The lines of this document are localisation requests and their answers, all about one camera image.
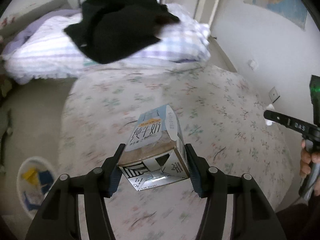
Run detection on black garment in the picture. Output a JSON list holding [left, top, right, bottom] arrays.
[[63, 0, 180, 65]]

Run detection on light blue milk carton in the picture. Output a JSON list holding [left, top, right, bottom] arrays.
[[117, 104, 190, 191]]

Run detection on person's right hand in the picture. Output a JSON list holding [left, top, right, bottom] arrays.
[[299, 140, 320, 178]]

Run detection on dark cloth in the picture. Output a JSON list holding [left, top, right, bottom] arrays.
[[275, 201, 320, 240]]

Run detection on small white tissue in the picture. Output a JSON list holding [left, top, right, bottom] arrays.
[[264, 104, 276, 127]]

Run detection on purple checked quilt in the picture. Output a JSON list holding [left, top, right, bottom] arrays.
[[1, 3, 211, 85]]

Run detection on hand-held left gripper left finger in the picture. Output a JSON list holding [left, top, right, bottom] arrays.
[[25, 143, 126, 240]]

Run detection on white door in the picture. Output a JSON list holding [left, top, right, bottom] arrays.
[[194, 0, 225, 32]]

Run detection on wall poster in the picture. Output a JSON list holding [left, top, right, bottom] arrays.
[[244, 0, 308, 32]]

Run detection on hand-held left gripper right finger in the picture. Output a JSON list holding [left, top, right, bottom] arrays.
[[184, 144, 287, 240]]

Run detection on wall socket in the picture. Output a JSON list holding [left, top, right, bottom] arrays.
[[269, 87, 281, 103]]

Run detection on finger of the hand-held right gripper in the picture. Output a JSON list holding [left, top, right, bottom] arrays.
[[264, 110, 320, 137]]

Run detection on white waste bin blue patches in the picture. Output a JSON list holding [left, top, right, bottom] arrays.
[[16, 157, 57, 220]]

